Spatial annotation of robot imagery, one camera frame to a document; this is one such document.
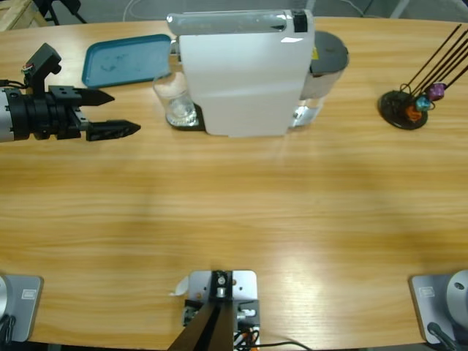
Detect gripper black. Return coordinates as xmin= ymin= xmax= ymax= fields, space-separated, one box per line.
xmin=9 ymin=86 xmax=142 ymax=143

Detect clear drinking glass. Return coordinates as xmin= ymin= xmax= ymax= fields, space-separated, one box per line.
xmin=152 ymin=71 xmax=197 ymax=128

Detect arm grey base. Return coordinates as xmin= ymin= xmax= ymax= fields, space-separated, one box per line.
xmin=408 ymin=269 xmax=468 ymax=344
xmin=0 ymin=273 xmax=45 ymax=344

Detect white coffee machine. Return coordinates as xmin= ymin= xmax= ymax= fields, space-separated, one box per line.
xmin=166 ymin=9 xmax=325 ymax=140

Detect teal plastic tray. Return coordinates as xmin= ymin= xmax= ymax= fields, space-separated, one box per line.
xmin=80 ymin=34 xmax=173 ymax=89

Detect wooden crate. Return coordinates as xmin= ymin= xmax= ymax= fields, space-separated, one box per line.
xmin=0 ymin=0 xmax=48 ymax=33

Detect white tape strip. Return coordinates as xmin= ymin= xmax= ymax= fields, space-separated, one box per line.
xmin=167 ymin=276 xmax=191 ymax=297

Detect grey water tank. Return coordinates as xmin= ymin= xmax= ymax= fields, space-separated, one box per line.
xmin=300 ymin=31 xmax=350 ymax=102

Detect black capsule holder stand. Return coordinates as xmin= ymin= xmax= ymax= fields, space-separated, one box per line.
xmin=378 ymin=24 xmax=468 ymax=131

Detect grey metal leg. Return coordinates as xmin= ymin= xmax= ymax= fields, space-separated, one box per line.
xmin=388 ymin=0 xmax=412 ymax=18

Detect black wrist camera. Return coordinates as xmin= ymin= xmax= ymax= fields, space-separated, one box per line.
xmin=22 ymin=42 xmax=62 ymax=95

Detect white floor cable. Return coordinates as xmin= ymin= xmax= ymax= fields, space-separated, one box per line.
xmin=122 ymin=0 xmax=184 ymax=22
xmin=343 ymin=0 xmax=366 ymax=18

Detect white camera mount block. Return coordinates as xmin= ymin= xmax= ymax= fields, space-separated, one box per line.
xmin=181 ymin=269 xmax=261 ymax=347

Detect black base cable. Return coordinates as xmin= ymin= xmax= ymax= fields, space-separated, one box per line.
xmin=0 ymin=314 xmax=18 ymax=344
xmin=426 ymin=321 xmax=460 ymax=351

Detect dark camera post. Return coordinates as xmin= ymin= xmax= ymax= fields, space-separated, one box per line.
xmin=168 ymin=270 xmax=235 ymax=351

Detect orange mount cables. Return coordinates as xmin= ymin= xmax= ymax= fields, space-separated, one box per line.
xmin=233 ymin=326 xmax=261 ymax=347

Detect black mount cable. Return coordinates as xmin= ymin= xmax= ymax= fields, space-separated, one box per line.
xmin=255 ymin=339 xmax=314 ymax=351

